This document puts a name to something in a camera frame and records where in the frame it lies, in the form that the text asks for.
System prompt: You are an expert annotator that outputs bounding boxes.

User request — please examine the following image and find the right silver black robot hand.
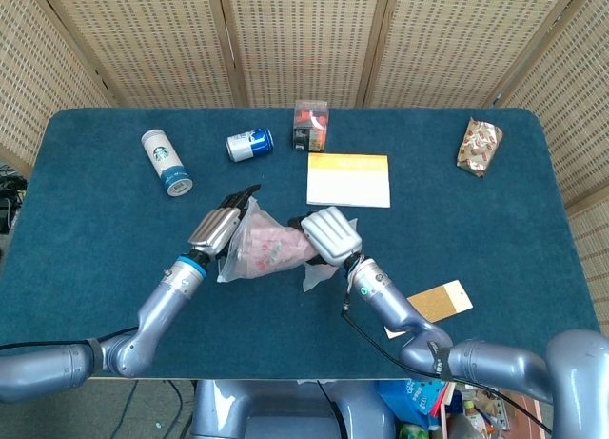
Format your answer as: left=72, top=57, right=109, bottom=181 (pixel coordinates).
left=287, top=205, right=363, bottom=269

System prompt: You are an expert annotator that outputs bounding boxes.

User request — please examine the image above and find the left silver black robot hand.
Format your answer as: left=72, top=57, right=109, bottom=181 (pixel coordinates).
left=187, top=184, right=263, bottom=262

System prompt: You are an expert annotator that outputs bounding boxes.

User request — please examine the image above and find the clear plastic bag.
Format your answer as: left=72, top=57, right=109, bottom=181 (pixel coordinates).
left=216, top=196, right=359, bottom=293

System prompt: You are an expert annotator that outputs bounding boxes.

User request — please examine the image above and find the pink floral cloth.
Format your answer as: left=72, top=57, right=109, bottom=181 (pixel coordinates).
left=240, top=212, right=318, bottom=276

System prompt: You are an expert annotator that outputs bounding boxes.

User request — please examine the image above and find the yellow white booklet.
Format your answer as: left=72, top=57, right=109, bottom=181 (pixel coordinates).
left=305, top=152, right=392, bottom=209

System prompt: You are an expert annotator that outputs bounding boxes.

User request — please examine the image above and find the white Starbucks drink can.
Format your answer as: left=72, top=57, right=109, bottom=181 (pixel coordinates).
left=140, top=129, right=194, bottom=198

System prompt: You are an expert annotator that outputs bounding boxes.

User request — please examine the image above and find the blue silver drink can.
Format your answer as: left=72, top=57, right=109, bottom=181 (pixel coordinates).
left=225, top=127, right=276, bottom=163

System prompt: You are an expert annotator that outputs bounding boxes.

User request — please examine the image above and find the clear box with red-black item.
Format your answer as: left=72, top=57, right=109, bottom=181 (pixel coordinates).
left=289, top=99, right=332, bottom=153

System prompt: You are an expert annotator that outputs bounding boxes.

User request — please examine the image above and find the blue felt table cover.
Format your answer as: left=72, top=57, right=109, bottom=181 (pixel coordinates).
left=0, top=106, right=608, bottom=381

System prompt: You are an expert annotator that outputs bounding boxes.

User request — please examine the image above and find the gold white card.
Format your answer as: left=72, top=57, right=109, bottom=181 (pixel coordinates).
left=383, top=279, right=475, bottom=340

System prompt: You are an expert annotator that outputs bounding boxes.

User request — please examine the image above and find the gold red snack wrapper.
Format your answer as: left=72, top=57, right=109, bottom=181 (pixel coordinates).
left=456, top=116, right=504, bottom=178

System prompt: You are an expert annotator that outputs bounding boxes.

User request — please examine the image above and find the grey-blue robot torso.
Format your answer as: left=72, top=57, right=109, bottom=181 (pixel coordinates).
left=189, top=379, right=397, bottom=439

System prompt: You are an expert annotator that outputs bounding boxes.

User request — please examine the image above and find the woven folding screen panel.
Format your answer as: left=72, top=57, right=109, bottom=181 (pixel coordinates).
left=494, top=0, right=609, bottom=345
left=35, top=0, right=244, bottom=110
left=0, top=0, right=118, bottom=173
left=363, top=0, right=589, bottom=110
left=216, top=0, right=396, bottom=110

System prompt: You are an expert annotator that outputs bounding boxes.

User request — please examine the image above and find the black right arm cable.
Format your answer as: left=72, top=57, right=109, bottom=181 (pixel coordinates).
left=340, top=309, right=553, bottom=435

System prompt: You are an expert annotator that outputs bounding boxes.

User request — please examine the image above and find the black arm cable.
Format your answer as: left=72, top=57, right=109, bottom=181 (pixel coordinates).
left=340, top=309, right=553, bottom=435
left=0, top=327, right=139, bottom=352

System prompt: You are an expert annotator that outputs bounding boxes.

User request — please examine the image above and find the black torso cable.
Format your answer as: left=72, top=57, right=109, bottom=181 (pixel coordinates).
left=317, top=381, right=344, bottom=439

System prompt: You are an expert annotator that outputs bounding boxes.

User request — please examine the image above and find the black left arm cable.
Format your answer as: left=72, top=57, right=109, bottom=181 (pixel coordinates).
left=0, top=327, right=139, bottom=352

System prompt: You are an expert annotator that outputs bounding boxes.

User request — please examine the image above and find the black cable bundle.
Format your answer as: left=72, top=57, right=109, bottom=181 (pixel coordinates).
left=0, top=162, right=28, bottom=235

